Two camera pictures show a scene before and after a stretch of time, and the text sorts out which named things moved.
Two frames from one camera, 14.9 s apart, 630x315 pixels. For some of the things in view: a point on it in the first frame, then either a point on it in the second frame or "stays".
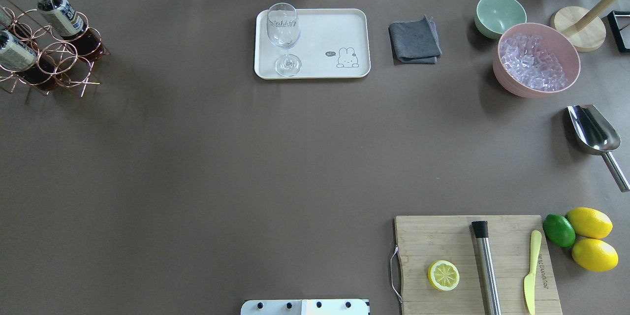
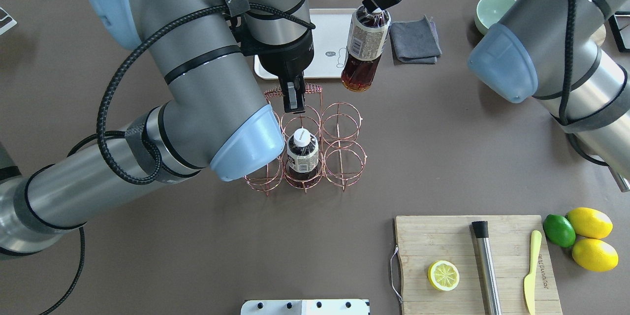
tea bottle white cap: x=83 y=42 to x=368 y=32
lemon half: x=443 y=275 stays
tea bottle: x=18 y=54 to x=302 y=153
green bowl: x=496 y=13 stays
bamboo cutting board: x=422 y=240 stays
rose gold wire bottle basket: x=62 y=61 to x=322 y=144
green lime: x=559 y=230 stays
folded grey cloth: x=414 y=42 stays
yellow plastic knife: x=529 y=280 stays
